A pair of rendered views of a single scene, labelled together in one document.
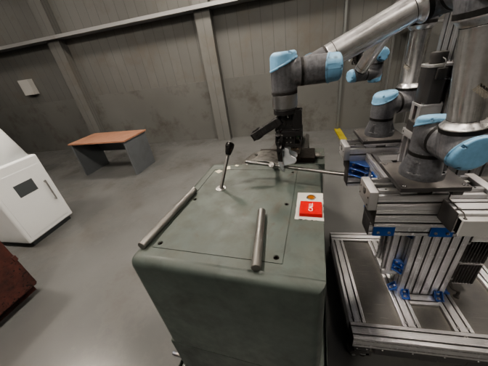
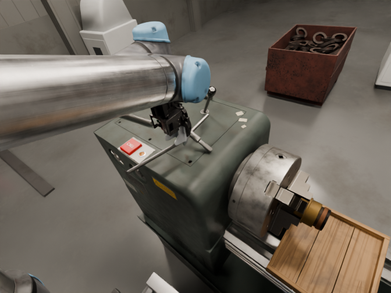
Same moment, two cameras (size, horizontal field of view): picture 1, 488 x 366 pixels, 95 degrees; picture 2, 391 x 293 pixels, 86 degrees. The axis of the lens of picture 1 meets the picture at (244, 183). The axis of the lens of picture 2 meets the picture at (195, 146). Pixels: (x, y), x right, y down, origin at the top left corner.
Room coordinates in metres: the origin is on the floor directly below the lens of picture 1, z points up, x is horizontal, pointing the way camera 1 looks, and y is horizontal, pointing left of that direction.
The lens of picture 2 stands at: (0.99, -0.59, 1.77)
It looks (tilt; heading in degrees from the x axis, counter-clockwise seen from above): 44 degrees down; 118
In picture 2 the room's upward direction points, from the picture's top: 11 degrees counter-clockwise
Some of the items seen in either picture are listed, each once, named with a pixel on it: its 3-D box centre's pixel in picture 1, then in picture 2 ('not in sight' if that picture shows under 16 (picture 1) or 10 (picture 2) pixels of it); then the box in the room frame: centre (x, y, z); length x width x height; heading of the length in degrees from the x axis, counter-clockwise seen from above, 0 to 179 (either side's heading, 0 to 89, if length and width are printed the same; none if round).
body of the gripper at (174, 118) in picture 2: (287, 128); (168, 109); (0.70, -0.17, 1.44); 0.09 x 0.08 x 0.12; 70
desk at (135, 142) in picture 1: (115, 152); not in sight; (4.35, 2.44, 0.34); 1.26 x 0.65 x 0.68; 73
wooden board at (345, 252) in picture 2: not in sight; (327, 253); (1.24, -0.21, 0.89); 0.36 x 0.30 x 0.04; 70
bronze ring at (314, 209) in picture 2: not in sight; (310, 213); (1.14, -0.17, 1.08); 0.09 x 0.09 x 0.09; 70
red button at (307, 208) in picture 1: (311, 209); (131, 147); (0.50, -0.18, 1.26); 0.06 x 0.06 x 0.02; 70
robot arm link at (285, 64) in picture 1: (285, 72); (153, 51); (0.70, -0.16, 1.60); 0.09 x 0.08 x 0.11; 80
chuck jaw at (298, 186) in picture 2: not in sight; (299, 183); (1.10, -0.06, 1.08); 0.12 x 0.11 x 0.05; 70
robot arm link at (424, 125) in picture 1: (433, 133); not in sight; (0.74, -0.70, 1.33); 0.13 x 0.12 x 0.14; 170
